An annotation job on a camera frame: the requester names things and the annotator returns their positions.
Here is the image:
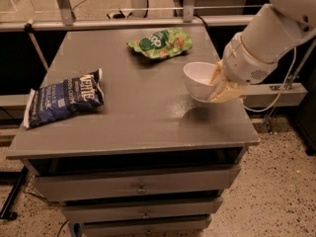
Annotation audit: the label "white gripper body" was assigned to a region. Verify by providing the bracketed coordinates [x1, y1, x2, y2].
[222, 33, 277, 84]

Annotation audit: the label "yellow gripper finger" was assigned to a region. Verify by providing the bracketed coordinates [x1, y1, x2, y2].
[209, 60, 225, 86]
[208, 81, 248, 103]

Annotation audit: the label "white bowl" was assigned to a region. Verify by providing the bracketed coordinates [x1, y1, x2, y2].
[183, 62, 215, 103]

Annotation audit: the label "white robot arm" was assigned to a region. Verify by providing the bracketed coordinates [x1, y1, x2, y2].
[207, 0, 316, 103]

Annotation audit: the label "green rice chip bag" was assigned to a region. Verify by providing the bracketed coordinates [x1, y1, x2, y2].
[126, 28, 193, 59]

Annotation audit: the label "blue kettle chip bag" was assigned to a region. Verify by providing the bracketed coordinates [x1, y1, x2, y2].
[23, 68, 104, 128]

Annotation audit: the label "top grey drawer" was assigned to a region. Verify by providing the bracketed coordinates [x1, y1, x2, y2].
[32, 164, 240, 201]

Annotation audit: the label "grey drawer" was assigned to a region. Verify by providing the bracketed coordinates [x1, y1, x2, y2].
[61, 197, 223, 223]
[82, 215, 211, 237]
[32, 164, 240, 201]

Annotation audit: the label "grey drawer cabinet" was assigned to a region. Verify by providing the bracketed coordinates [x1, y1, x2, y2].
[5, 26, 261, 237]

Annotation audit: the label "middle grey drawer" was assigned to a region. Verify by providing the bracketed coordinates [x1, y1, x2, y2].
[61, 197, 223, 223]

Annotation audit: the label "bottom grey drawer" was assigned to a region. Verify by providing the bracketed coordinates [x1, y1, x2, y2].
[82, 215, 211, 237]

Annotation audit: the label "black floor stand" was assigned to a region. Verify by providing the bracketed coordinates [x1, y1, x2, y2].
[0, 167, 29, 221]

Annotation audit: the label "white cable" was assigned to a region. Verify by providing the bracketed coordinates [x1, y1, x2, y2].
[242, 46, 297, 114]

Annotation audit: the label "grey metal bracket right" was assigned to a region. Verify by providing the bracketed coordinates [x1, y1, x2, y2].
[183, 0, 195, 23]

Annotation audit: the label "grey metal bracket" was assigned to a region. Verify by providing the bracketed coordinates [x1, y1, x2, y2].
[183, 0, 195, 23]
[56, 0, 75, 26]

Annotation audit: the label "grey metal bracket left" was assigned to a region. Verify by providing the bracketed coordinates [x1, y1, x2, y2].
[56, 0, 75, 26]

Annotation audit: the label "grey metal rail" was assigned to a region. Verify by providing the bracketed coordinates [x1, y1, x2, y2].
[0, 14, 256, 33]

